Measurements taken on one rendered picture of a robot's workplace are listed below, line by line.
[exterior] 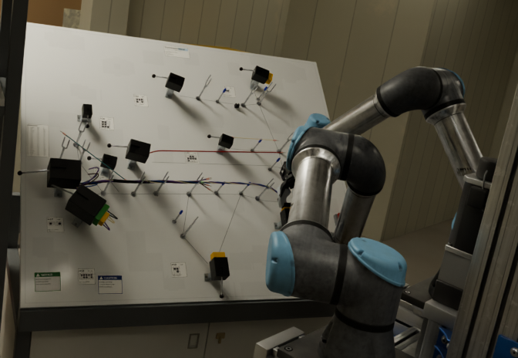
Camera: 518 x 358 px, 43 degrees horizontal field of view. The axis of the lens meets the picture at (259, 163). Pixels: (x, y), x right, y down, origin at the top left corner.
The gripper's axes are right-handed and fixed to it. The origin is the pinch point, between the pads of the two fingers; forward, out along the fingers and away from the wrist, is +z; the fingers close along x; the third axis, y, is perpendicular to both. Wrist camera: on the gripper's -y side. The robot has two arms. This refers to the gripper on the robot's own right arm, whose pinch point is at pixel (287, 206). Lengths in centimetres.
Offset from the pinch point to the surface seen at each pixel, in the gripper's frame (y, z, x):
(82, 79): 46, -14, 68
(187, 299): -25.0, 19.4, 36.3
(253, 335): -27.3, 34.3, 9.5
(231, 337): -27.6, 34.8, 17.6
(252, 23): 347, 77, -118
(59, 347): -29, 35, 73
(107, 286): -21, 18, 61
